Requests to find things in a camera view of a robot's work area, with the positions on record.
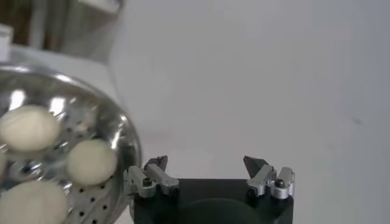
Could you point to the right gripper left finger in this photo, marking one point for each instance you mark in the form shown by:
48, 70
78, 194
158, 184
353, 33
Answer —
158, 178

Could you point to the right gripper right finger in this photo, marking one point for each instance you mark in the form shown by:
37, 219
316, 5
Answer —
265, 178

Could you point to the white steamed baozi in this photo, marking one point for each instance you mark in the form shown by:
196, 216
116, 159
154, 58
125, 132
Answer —
29, 128
33, 202
91, 162

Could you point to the stainless perforated steamer basket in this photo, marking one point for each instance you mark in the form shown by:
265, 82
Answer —
91, 106

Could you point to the white side table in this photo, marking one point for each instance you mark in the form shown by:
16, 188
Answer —
91, 18

